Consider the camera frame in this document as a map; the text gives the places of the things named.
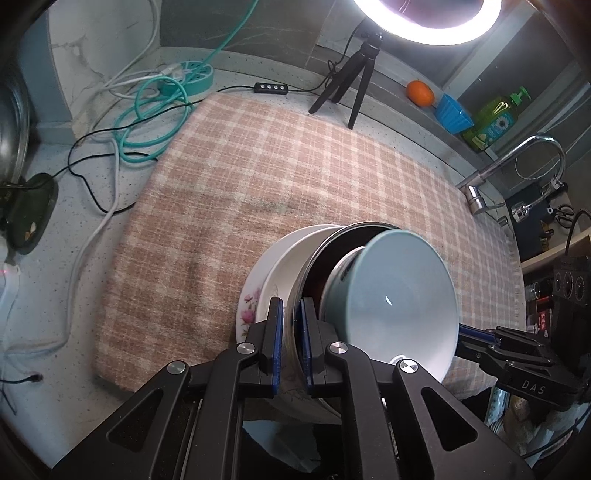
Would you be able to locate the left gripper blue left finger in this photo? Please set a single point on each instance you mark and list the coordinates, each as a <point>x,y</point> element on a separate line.
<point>273,343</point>

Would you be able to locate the chrome kitchen faucet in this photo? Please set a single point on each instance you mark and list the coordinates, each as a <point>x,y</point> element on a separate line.
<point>519,211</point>

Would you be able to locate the black scissors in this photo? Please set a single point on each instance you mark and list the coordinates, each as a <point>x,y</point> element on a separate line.
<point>563,215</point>

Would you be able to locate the black inline light remote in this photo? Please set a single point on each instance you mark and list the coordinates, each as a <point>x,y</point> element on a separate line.
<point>271,88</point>

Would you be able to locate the steel pot lid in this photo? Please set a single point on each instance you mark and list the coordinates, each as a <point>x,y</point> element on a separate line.
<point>14,124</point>

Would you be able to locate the green dish soap bottle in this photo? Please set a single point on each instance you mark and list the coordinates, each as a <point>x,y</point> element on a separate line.
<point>494,119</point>

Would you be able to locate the large stainless steel bowl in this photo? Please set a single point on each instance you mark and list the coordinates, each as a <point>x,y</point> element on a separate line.
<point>315,273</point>

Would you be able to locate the right gloved hand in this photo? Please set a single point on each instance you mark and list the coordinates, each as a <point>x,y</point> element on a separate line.
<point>533,432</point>

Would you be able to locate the plaid pink table cloth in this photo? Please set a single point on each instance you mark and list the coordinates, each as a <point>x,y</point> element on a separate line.
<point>240,175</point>

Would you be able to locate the pink floral rimmed plate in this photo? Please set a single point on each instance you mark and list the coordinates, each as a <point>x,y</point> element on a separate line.
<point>253,286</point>

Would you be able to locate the light blue ceramic bowl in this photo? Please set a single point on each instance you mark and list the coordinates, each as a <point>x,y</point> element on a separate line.
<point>398,301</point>

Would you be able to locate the red steel bowl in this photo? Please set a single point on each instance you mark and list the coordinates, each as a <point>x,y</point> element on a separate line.
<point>338,273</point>

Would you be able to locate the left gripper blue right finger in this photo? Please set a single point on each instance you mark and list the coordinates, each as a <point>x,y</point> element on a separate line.
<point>308,320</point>

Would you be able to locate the orange tangerine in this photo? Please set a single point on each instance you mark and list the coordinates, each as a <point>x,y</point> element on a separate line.
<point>420,94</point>

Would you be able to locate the dark green dish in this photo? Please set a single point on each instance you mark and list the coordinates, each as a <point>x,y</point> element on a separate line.
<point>26,210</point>

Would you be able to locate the blue silicone cup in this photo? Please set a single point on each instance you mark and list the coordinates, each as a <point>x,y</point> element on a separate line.
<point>452,115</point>

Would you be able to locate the black mini tripod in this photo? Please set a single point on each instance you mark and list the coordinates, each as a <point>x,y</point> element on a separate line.
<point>361,64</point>

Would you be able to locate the teal power strip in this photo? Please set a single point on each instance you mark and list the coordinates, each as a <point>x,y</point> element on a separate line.
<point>194,76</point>

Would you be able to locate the white ring light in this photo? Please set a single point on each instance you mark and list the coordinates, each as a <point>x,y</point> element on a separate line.
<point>436,23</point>

